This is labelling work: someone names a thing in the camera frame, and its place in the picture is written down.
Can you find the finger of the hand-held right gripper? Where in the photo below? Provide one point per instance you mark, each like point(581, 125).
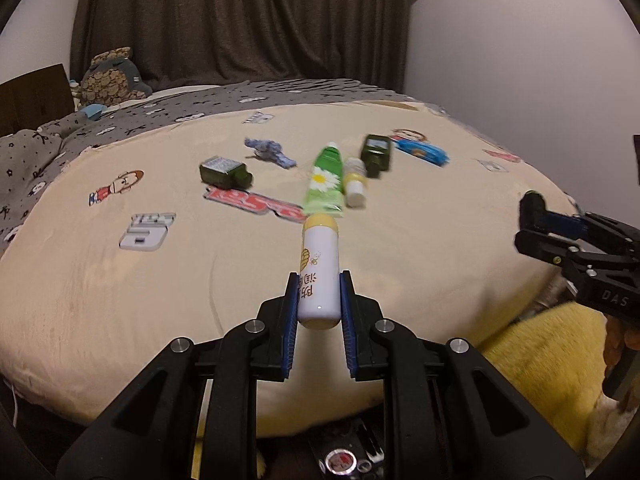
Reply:
point(545, 247)
point(565, 224)

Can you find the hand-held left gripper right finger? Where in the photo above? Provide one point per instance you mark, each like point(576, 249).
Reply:
point(348, 332)

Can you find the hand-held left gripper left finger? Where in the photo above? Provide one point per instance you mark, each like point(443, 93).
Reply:
point(289, 332)

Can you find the white tube with yellow caps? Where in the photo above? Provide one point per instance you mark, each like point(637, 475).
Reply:
point(320, 272)

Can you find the person's right hand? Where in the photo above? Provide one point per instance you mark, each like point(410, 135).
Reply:
point(615, 342)

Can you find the cream printed blanket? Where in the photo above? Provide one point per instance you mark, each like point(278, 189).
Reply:
point(250, 260)

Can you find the yellow fluffy cloth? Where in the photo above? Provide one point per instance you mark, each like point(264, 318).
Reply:
point(555, 370)

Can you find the small white and yellow bottle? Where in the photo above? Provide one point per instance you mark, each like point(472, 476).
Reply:
point(355, 180)

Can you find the green tube with daisy print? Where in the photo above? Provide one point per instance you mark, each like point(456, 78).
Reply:
point(325, 180)

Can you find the blue snack wrapper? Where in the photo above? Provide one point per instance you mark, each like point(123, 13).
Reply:
point(420, 151)

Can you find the dark green bottle with grey label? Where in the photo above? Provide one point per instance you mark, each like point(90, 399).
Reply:
point(225, 171)

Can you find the dark green bottle with picture label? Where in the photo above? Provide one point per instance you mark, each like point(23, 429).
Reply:
point(376, 154)

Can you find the crumpled blue-purple wrapper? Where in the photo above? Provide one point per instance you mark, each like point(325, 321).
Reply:
point(270, 151)

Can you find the light blue small item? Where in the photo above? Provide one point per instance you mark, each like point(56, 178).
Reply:
point(93, 111)

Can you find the brown patterned plush toy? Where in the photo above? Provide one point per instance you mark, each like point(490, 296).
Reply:
point(112, 80)

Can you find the dark brown curtain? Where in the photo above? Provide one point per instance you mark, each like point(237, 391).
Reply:
point(240, 20)

